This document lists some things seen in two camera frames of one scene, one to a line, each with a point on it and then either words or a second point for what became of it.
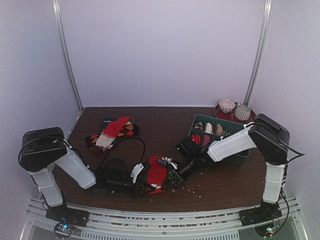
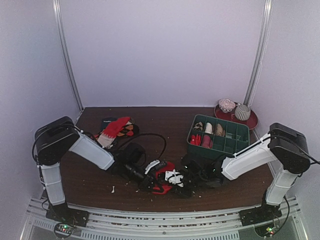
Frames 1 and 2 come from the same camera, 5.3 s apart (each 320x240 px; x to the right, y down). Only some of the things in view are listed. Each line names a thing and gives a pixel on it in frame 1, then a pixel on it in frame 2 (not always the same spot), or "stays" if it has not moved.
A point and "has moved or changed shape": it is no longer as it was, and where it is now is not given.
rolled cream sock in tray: [209, 128] stays
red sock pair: [156, 173] has moved or changed shape
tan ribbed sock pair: [219, 130] stays
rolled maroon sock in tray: [206, 140] stays
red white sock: [106, 140] stays
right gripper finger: [172, 180] → [183, 191]
